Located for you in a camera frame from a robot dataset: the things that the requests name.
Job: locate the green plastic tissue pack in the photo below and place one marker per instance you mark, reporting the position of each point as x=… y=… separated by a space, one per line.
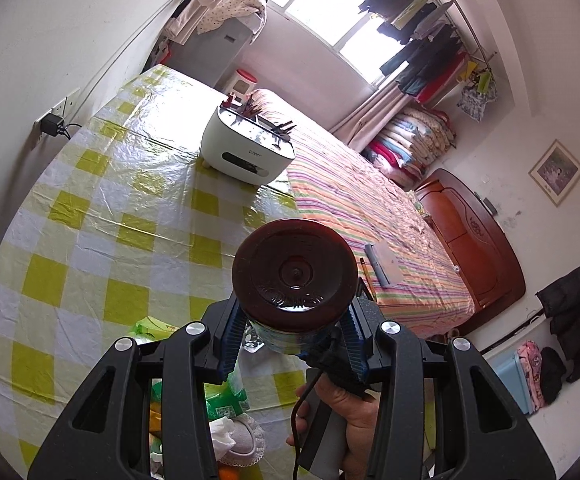
x=226 y=400

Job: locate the red white container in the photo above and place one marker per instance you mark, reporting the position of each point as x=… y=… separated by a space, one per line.
x=241 y=84

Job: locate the stack of folded quilts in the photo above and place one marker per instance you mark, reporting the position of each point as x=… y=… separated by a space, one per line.
x=409 y=144

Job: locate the pink curtain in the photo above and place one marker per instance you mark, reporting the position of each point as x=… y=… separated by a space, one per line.
x=363 y=124

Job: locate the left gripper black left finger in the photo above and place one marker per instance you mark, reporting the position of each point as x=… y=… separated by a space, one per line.
x=103 y=432

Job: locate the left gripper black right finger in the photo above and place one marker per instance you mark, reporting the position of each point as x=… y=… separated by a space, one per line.
x=480 y=432

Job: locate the red wooden headboard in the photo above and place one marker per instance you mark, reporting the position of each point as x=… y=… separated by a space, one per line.
x=475 y=243

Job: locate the yellow pencil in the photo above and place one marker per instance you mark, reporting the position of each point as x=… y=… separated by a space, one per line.
x=367 y=276

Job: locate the hanging clothes on rack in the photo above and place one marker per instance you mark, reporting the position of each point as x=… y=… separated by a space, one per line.
x=438 y=47

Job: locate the orange fruit peel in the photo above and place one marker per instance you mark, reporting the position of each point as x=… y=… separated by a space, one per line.
x=228 y=472

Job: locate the person's right hand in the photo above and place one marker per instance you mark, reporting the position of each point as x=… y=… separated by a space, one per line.
x=332 y=430

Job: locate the white tissue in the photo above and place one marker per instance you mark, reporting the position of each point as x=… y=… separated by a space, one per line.
x=222 y=430

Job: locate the grey air conditioner unit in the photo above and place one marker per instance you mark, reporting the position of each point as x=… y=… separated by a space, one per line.
x=206 y=56

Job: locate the blue plastic storage bin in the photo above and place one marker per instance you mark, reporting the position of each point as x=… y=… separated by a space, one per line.
x=509 y=370

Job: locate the white desktop organizer box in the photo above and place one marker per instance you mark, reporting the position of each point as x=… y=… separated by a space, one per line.
x=249 y=150

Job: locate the striped colourful bed sheet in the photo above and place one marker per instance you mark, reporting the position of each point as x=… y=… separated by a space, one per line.
x=337 y=187

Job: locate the black wall charger plug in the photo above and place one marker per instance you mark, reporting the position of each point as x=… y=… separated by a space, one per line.
x=55 y=125

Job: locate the yellow checkered plastic tablecloth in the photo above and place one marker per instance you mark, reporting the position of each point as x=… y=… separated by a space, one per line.
x=123 y=224

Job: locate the framed picture on wall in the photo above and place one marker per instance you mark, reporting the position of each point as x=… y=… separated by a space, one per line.
x=556 y=172

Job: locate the pink cartoon bag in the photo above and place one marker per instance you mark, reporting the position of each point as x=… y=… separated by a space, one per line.
x=531 y=364

